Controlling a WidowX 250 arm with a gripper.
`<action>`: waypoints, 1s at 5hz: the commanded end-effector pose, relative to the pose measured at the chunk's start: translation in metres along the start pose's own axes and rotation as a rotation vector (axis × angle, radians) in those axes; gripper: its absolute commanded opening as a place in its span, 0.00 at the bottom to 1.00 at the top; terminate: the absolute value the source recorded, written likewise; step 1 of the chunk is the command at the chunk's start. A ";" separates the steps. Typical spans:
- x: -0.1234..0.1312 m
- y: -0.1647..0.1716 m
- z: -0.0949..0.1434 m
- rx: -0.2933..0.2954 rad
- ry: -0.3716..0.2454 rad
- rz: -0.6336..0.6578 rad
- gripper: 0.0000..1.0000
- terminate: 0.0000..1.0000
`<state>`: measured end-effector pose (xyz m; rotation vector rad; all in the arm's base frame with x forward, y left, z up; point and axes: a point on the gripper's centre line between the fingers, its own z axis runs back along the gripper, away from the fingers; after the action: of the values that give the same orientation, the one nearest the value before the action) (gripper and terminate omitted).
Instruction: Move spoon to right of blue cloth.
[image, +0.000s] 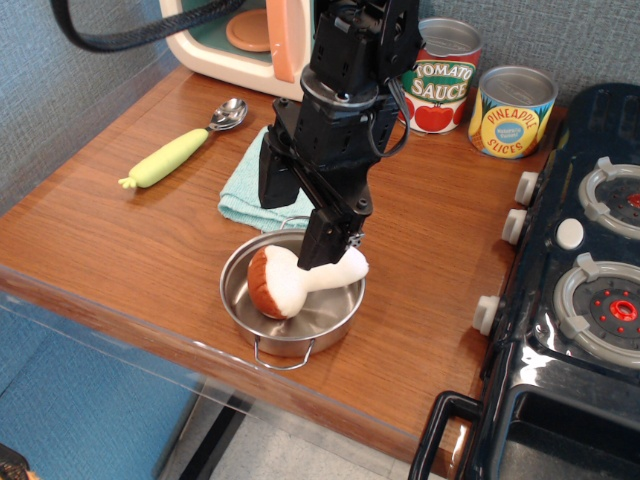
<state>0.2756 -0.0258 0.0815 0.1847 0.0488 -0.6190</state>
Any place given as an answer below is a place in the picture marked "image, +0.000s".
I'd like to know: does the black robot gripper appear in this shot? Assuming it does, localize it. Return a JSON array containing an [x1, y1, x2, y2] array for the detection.
[[258, 66, 406, 271]]

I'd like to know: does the spoon with green handle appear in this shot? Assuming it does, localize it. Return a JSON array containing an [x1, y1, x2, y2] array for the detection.
[[118, 98, 248, 189]]

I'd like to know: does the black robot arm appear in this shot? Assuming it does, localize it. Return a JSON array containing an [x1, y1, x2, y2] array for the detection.
[[258, 1, 424, 270]]

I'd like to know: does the light blue folded cloth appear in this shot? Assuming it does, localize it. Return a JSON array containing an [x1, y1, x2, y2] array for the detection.
[[218, 127, 313, 232]]

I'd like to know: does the plush mushroom toy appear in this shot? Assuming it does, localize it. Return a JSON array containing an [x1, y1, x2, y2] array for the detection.
[[247, 245, 369, 320]]

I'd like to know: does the small steel pot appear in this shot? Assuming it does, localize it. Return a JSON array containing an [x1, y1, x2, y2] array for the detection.
[[220, 224, 365, 371]]

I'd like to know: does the toy microwave oven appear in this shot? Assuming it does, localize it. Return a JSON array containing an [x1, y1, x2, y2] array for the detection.
[[167, 0, 315, 101]]

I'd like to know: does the tomato sauce can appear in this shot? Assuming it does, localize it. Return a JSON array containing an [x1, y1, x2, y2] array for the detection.
[[402, 17, 483, 134]]

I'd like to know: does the pineapple slices can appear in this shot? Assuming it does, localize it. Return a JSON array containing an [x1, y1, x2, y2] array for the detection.
[[468, 65, 558, 159]]

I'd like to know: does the black toy stove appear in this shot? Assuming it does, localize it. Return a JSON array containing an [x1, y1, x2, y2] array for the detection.
[[410, 83, 639, 479]]

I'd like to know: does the black braided cable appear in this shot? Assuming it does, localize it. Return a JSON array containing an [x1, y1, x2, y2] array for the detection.
[[49, 0, 246, 53]]

